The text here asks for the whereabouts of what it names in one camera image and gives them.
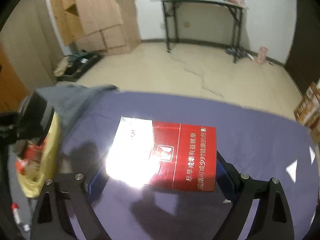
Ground black foam-topped cylinder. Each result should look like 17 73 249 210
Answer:
16 91 54 146

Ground dark door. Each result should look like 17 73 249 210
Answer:
285 0 319 94

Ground wooden wardrobe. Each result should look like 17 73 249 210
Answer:
48 0 141 55

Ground dark clothes on floor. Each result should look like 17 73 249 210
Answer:
225 47 254 61

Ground printed cardboard box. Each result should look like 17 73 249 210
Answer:
293 82 319 144

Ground black folding table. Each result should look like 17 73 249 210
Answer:
151 0 248 53

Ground white paper triangle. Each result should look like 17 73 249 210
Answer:
309 146 316 165
285 160 298 183

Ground grey cloth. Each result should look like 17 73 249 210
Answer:
1 85 118 231

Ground yellow plastic basin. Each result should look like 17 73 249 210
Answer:
16 113 61 198

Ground white paper triangle far right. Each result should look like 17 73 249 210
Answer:
309 146 316 165

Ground red silver Hongqiqu carton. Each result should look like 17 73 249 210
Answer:
14 140 46 179

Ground pink snack bag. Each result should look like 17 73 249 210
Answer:
255 46 268 65

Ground black suitcase with clothes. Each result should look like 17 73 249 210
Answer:
54 50 103 82

